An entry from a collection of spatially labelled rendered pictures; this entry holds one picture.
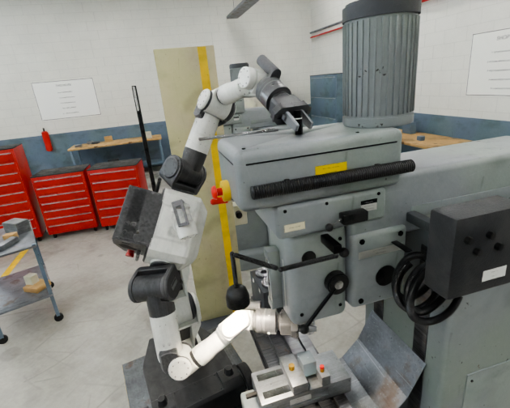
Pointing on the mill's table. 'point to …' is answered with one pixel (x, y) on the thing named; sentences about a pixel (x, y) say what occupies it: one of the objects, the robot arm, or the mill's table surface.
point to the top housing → (304, 160)
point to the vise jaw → (295, 380)
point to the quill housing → (309, 275)
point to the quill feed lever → (332, 282)
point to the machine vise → (334, 373)
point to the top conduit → (331, 179)
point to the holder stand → (260, 286)
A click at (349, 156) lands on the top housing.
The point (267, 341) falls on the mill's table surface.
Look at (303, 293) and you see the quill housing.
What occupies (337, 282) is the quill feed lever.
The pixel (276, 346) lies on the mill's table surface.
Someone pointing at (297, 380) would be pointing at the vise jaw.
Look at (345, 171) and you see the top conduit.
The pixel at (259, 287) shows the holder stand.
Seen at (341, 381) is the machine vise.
